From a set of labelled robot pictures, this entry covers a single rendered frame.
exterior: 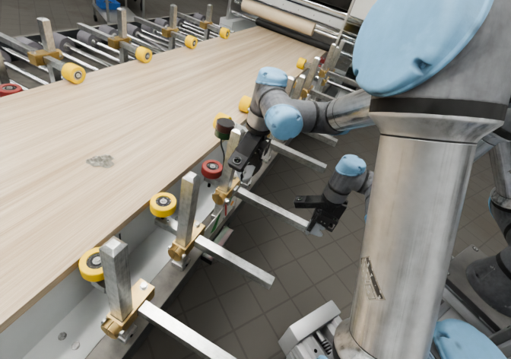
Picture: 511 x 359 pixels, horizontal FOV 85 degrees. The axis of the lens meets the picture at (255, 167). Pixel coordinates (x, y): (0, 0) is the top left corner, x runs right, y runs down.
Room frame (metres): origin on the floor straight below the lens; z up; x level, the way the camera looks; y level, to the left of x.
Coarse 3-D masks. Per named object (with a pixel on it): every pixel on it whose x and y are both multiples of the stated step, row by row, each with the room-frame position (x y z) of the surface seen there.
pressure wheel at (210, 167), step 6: (204, 162) 0.83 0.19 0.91; (210, 162) 0.84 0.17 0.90; (216, 162) 0.85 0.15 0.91; (204, 168) 0.79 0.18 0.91; (210, 168) 0.81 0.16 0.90; (216, 168) 0.82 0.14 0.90; (204, 174) 0.79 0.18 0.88; (210, 174) 0.78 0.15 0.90; (216, 174) 0.79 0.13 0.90; (210, 186) 0.82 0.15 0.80
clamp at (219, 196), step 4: (236, 176) 0.85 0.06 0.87; (236, 180) 0.82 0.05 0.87; (232, 184) 0.79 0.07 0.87; (236, 184) 0.81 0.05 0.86; (232, 188) 0.77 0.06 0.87; (216, 192) 0.73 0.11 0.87; (220, 192) 0.73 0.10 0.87; (224, 192) 0.74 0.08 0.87; (228, 192) 0.75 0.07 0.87; (232, 192) 0.78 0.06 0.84; (212, 196) 0.72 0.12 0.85; (216, 196) 0.72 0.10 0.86; (220, 196) 0.72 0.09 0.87; (224, 196) 0.73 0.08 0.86; (228, 196) 0.75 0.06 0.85; (216, 200) 0.72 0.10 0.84; (220, 200) 0.72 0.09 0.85; (220, 204) 0.72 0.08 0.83
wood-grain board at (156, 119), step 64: (128, 64) 1.46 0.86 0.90; (192, 64) 1.73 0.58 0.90; (256, 64) 2.09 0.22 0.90; (0, 128) 0.69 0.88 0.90; (64, 128) 0.78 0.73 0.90; (128, 128) 0.90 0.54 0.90; (192, 128) 1.04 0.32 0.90; (0, 192) 0.45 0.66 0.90; (64, 192) 0.51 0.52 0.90; (128, 192) 0.58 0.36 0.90; (0, 256) 0.29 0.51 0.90; (64, 256) 0.33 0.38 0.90; (0, 320) 0.17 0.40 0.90
